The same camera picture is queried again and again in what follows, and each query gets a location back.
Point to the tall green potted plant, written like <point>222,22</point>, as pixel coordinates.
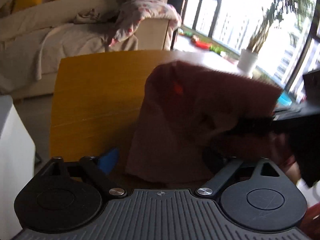
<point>303,9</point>

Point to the floral pink blanket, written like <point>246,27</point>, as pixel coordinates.
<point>133,12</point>

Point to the red plastic basin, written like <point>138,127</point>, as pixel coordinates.
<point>203,45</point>

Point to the pink ribbed child's dress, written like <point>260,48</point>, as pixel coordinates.
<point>186,125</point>

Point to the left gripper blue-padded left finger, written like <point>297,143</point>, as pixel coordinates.
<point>95,170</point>

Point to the white plant pot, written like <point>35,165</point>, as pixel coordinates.
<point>247,61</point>

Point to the white side table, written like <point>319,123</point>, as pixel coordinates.
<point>17,164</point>

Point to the beige covered sofa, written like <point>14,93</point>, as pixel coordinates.
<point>34,40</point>

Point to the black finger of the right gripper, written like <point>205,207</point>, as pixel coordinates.
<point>260,125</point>

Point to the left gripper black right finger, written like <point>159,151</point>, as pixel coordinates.
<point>212,187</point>

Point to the small green plant tray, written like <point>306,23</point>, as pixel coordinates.
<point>218,50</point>

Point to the turquoise plastic basin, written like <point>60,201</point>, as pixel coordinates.
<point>284,100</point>

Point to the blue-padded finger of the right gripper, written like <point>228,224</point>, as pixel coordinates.
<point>286,110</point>

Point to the crumpled beige cloth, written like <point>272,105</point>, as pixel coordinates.
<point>90,17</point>

